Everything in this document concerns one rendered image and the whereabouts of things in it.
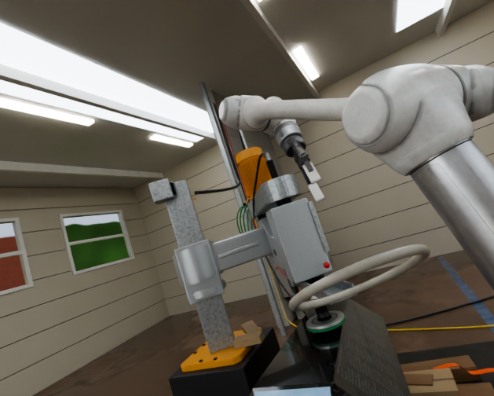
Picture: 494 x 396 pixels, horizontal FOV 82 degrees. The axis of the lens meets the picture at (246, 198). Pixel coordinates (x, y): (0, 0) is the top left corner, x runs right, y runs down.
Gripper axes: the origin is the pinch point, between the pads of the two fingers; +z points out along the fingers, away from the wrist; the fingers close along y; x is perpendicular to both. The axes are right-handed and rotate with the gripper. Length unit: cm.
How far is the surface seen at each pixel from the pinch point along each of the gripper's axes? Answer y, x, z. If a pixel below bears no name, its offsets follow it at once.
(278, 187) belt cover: 53, 11, -36
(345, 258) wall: 566, -49, -93
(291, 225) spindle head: 64, 14, -17
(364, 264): -1.2, -1.1, 26.4
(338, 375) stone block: 54, 21, 52
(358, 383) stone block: 58, 15, 57
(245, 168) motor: 103, 29, -92
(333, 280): 0.0, 8.0, 27.1
